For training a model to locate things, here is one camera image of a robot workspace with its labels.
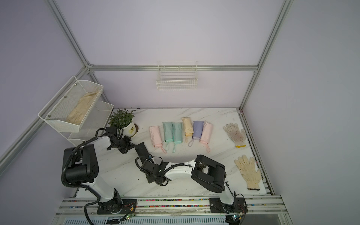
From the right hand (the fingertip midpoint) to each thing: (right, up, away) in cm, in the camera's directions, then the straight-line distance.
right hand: (153, 175), depth 86 cm
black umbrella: (+5, +10, -21) cm, 24 cm away
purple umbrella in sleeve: (+30, +30, +21) cm, 48 cm away
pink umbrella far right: (+37, +26, +16) cm, 48 cm away
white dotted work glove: (+60, +22, +17) cm, 66 cm away
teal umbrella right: (+14, +24, +15) cm, 32 cm away
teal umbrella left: (+8, +25, +15) cm, 30 cm away
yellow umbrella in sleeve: (+23, +29, +19) cm, 42 cm away
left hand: (-14, +17, +9) cm, 24 cm away
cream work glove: (+61, 0, -1) cm, 61 cm away
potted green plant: (-20, +35, +2) cm, 40 cm away
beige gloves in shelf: (-40, +37, -10) cm, 55 cm away
